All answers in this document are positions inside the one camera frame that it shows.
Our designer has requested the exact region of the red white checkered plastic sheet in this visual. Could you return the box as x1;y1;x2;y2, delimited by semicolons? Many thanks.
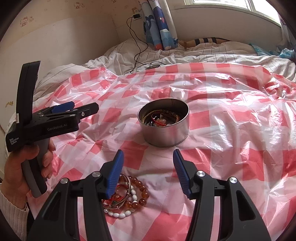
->
25;62;296;241

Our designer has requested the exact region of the light blue plastic bag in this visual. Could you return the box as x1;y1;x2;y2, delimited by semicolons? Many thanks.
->
250;43;295;61

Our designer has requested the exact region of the white striped bed quilt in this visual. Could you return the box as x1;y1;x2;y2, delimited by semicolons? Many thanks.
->
34;39;295;100

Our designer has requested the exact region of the amber bead bracelet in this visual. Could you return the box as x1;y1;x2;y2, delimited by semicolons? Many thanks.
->
115;174;150;210

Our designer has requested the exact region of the engraved silver bangle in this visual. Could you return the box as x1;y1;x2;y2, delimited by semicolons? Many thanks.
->
102;174;132;209

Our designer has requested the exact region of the blue cartoon curtain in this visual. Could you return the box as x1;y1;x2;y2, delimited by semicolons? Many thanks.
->
138;0;178;50

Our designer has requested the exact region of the white bead bracelet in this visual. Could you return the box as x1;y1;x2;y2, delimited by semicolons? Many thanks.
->
103;182;138;219

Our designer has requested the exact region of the round silver metal tin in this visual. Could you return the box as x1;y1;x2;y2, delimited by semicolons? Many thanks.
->
137;98;190;148

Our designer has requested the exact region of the black wall charger plug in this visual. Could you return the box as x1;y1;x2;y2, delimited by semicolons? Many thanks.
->
132;14;141;20

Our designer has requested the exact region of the left hand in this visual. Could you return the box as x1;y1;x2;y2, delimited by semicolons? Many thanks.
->
0;138;57;209

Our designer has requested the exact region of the striped pillow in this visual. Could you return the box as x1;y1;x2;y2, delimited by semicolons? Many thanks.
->
179;37;229;49

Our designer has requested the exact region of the red cord bead bracelet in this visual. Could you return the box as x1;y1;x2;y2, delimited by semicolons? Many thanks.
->
102;193;123;208

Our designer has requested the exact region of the white knit sleeve forearm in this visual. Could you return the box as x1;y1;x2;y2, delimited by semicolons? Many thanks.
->
1;193;29;240

